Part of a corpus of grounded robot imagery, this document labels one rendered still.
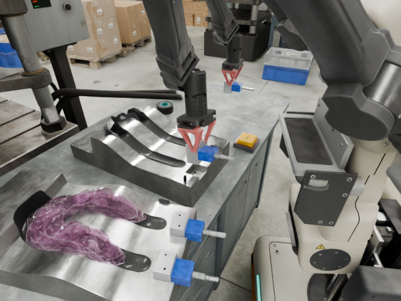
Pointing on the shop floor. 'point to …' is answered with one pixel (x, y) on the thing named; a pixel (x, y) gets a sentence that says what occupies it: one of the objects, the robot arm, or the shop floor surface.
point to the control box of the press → (57, 43)
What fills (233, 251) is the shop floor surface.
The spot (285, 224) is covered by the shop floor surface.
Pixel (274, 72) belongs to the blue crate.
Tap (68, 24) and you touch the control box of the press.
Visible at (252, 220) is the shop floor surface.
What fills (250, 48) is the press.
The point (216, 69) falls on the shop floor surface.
